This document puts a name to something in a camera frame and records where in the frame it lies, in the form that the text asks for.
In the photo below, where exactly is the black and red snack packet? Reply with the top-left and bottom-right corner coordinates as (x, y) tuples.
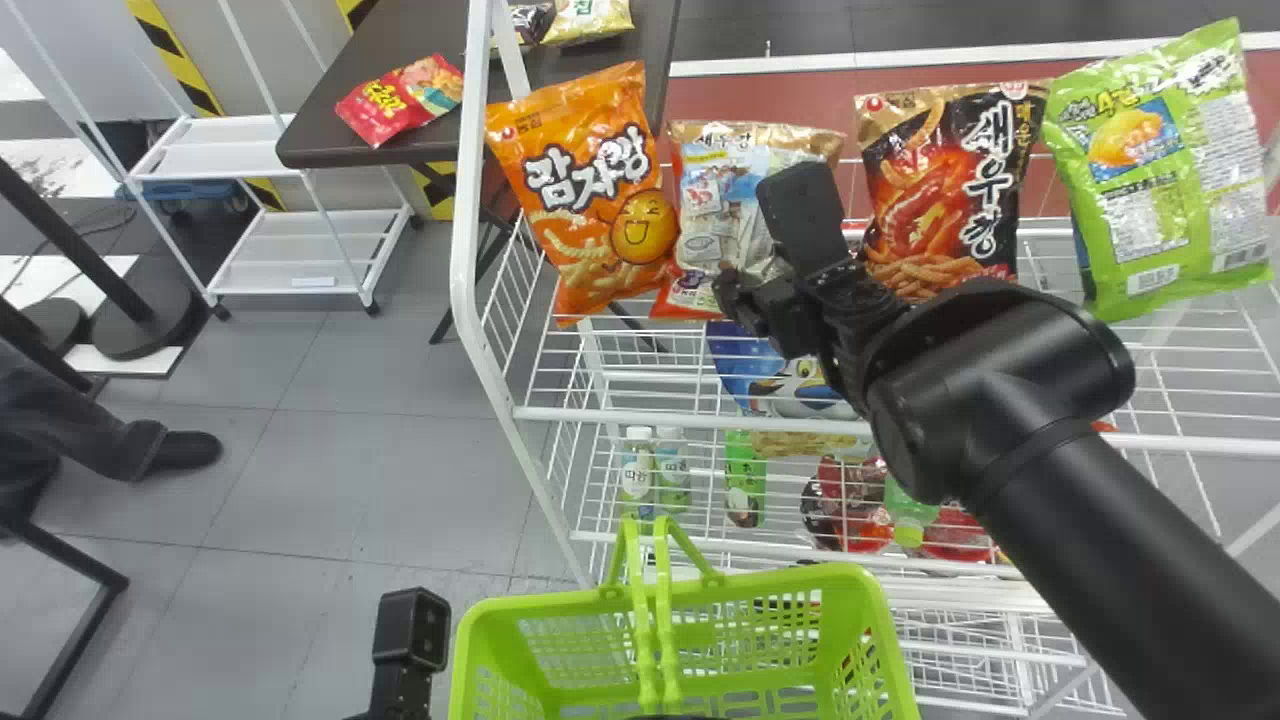
(853, 81), (1050, 303)

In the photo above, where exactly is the dark side table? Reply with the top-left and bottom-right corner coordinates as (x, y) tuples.
(275, 0), (683, 346)

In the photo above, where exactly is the beige snack packet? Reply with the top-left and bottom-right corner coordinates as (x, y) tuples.
(649, 119), (847, 322)

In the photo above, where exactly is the yellow black striped post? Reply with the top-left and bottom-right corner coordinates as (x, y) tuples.
(124, 0), (288, 213)

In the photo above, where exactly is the orange snack packet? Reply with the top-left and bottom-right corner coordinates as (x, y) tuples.
(484, 60), (682, 328)

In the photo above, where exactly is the black post on round foot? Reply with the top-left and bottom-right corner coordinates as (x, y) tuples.
(0, 153), (198, 363)

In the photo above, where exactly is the yellow green snack packet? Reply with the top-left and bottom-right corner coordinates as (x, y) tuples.
(542, 0), (635, 47)

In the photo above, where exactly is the red noodle cup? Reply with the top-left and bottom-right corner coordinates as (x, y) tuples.
(799, 455), (894, 554)
(920, 504), (998, 564)

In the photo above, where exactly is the dark snack packet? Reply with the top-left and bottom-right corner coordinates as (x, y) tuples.
(490, 2), (556, 53)

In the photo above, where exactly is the person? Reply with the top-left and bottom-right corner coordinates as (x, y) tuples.
(0, 340), (224, 541)

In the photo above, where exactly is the white bottle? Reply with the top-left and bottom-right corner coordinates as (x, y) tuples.
(618, 425), (657, 522)
(654, 427), (693, 513)

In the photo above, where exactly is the white wire rack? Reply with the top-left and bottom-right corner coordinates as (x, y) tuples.
(449, 0), (1280, 720)

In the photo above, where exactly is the green basket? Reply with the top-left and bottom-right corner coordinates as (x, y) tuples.
(447, 514), (922, 720)

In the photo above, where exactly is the light green bottle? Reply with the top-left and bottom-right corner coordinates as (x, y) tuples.
(884, 474), (942, 550)

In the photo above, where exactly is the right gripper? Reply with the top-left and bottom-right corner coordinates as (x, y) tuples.
(711, 266), (829, 359)

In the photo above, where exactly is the blue cereal bag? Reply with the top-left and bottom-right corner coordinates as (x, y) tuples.
(704, 319), (863, 421)

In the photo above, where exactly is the white shelf trolley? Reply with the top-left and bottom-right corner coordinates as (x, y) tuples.
(0, 0), (418, 318)

